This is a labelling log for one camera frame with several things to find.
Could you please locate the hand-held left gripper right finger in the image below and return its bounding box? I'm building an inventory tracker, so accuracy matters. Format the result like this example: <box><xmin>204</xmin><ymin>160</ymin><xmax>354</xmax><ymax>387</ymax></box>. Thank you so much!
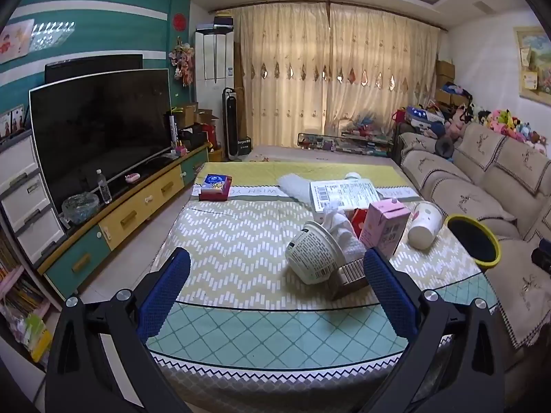
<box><xmin>363</xmin><ymin>247</ymin><xmax>511</xmax><ymax>413</ymax></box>

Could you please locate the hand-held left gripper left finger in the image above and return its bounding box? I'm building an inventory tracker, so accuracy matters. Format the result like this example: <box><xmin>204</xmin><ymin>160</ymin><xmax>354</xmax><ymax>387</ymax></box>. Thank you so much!
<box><xmin>45</xmin><ymin>247</ymin><xmax>203</xmax><ymax>413</ymax></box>

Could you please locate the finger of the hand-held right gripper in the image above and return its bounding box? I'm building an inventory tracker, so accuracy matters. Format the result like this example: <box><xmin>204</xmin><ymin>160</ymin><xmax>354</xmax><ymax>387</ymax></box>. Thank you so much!
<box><xmin>531</xmin><ymin>247</ymin><xmax>551</xmax><ymax>274</ymax></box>

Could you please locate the pink drink carton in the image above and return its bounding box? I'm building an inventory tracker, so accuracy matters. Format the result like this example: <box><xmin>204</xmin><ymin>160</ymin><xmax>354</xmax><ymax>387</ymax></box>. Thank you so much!
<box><xmin>358</xmin><ymin>198</ymin><xmax>412</xmax><ymax>260</ymax></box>

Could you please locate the yellow rimmed dark bin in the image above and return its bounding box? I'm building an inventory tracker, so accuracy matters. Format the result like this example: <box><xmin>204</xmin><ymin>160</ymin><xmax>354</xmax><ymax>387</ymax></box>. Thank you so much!
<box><xmin>443</xmin><ymin>215</ymin><xmax>502</xmax><ymax>272</ymax></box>

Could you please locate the white printed paper bowl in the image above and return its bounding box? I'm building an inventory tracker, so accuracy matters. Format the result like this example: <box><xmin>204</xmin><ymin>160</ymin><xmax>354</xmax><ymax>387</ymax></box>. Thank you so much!
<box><xmin>285</xmin><ymin>221</ymin><xmax>341</xmax><ymax>285</ymax></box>

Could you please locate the white foam fruit net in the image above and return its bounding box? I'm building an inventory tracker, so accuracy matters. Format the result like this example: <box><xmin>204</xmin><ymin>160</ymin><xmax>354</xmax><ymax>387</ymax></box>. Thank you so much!
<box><xmin>279</xmin><ymin>173</ymin><xmax>317</xmax><ymax>205</ymax></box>

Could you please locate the small striped cardboard box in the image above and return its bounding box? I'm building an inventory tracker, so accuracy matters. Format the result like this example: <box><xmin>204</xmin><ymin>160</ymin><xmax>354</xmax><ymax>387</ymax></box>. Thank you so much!
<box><xmin>331</xmin><ymin>258</ymin><xmax>371</xmax><ymax>301</ymax></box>

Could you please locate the white paper cup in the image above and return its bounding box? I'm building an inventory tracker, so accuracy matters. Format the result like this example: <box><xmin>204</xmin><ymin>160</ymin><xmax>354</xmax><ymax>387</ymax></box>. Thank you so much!
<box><xmin>407</xmin><ymin>201</ymin><xmax>444</xmax><ymax>250</ymax></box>

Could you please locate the crumpled white tissue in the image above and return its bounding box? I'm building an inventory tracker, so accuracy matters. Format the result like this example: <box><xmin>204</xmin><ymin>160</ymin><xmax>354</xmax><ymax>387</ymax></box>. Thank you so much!
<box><xmin>321</xmin><ymin>209</ymin><xmax>366</xmax><ymax>263</ymax></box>

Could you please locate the red snack packet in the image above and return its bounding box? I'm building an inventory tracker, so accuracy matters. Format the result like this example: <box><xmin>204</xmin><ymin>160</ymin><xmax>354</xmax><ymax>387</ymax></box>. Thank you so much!
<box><xmin>351</xmin><ymin>208</ymin><xmax>370</xmax><ymax>239</ymax></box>

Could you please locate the yellow green television cabinet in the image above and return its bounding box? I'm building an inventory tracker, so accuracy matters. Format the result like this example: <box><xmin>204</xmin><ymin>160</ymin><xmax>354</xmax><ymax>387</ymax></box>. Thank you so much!
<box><xmin>37</xmin><ymin>144</ymin><xmax>210</xmax><ymax>299</ymax></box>

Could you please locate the beige sofa with covers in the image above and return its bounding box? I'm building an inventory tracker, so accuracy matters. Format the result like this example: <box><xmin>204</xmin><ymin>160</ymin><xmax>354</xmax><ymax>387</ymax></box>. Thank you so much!
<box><xmin>394</xmin><ymin>120</ymin><xmax>551</xmax><ymax>371</ymax></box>

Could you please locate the white labelled shipping box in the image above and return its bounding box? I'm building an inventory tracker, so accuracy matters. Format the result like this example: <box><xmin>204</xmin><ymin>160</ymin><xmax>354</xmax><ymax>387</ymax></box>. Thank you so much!
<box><xmin>309</xmin><ymin>179</ymin><xmax>382</xmax><ymax>213</ymax></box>

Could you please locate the glass ashtray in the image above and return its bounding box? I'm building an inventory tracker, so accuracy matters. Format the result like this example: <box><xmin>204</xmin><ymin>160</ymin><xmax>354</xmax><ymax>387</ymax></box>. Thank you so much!
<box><xmin>61</xmin><ymin>193</ymin><xmax>100</xmax><ymax>224</ymax></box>

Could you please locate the blue red tissue box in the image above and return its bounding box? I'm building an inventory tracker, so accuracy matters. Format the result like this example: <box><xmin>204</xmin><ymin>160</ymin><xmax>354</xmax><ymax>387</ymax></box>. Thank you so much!
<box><xmin>199</xmin><ymin>174</ymin><xmax>233</xmax><ymax>201</ymax></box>

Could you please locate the clear water bottle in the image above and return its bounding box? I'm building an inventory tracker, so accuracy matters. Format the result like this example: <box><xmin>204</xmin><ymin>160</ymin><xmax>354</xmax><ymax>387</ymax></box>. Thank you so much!
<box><xmin>95</xmin><ymin>169</ymin><xmax>113</xmax><ymax>204</ymax></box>

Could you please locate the pile of plush toys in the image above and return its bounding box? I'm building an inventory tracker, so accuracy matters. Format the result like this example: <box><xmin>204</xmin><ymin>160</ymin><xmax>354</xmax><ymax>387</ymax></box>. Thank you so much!
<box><xmin>392</xmin><ymin>82</ymin><xmax>549</xmax><ymax>156</ymax></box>

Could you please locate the shelf of books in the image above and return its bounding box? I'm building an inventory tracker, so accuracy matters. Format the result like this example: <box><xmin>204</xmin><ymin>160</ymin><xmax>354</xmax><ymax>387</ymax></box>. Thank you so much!
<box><xmin>0</xmin><ymin>224</ymin><xmax>61</xmax><ymax>366</ymax></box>

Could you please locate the low glass table with toys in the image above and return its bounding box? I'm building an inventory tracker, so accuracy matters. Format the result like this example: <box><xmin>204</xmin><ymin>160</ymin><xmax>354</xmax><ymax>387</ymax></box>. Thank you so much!
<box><xmin>298</xmin><ymin>131</ymin><xmax>394</xmax><ymax>156</ymax></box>

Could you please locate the white plastic drawer unit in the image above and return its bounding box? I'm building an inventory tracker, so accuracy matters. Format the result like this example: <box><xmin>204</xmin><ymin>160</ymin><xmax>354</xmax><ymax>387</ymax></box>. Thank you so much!
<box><xmin>0</xmin><ymin>131</ymin><xmax>66</xmax><ymax>267</ymax></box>

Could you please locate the floral floor mat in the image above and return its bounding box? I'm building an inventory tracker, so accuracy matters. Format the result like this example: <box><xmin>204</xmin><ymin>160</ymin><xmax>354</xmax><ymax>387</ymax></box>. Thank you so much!
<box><xmin>250</xmin><ymin>144</ymin><xmax>397</xmax><ymax>165</ymax></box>

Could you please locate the large curved television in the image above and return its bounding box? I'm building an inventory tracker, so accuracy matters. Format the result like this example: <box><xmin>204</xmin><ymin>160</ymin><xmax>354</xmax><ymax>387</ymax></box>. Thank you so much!
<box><xmin>29</xmin><ymin>69</ymin><xmax>173</xmax><ymax>216</ymax></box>

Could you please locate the black white tower fan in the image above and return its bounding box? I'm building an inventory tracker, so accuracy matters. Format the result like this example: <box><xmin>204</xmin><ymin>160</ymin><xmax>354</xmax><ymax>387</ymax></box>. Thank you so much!
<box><xmin>222</xmin><ymin>88</ymin><xmax>240</xmax><ymax>161</ymax></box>

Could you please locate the framed landscape painting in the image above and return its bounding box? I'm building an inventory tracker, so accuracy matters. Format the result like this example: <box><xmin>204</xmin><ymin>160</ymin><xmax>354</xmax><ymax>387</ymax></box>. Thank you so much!
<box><xmin>513</xmin><ymin>26</ymin><xmax>551</xmax><ymax>107</ymax></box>

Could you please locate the stack of cardboard boxes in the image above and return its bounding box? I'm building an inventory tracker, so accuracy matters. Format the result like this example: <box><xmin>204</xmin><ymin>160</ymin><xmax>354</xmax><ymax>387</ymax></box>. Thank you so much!
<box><xmin>435</xmin><ymin>59</ymin><xmax>457</xmax><ymax>104</ymax></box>

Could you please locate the framed photo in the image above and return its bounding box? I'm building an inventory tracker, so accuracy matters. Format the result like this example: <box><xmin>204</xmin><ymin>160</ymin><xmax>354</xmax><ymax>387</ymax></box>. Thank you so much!
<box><xmin>0</xmin><ymin>104</ymin><xmax>24</xmax><ymax>142</ymax></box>

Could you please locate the beige embroidered curtain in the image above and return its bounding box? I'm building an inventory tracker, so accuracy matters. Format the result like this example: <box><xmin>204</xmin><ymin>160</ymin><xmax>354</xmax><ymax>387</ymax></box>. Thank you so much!
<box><xmin>327</xmin><ymin>3</ymin><xmax>442</xmax><ymax>138</ymax></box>
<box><xmin>230</xmin><ymin>3</ymin><xmax>332</xmax><ymax>149</ymax></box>

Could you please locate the hanging flower decoration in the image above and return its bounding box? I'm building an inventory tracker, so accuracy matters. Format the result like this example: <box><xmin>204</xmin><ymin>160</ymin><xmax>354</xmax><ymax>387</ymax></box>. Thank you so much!
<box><xmin>169</xmin><ymin>39</ymin><xmax>192</xmax><ymax>87</ymax></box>

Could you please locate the white standing air conditioner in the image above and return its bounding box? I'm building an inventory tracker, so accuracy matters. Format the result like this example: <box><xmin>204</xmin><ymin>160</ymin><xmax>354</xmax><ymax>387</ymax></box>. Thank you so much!
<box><xmin>195</xmin><ymin>27</ymin><xmax>236</xmax><ymax>149</ymax></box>

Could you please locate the cartoon wall poster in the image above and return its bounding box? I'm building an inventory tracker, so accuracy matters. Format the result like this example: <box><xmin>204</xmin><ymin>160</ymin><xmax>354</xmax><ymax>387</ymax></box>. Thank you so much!
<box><xmin>0</xmin><ymin>19</ymin><xmax>35</xmax><ymax>64</ymax></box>

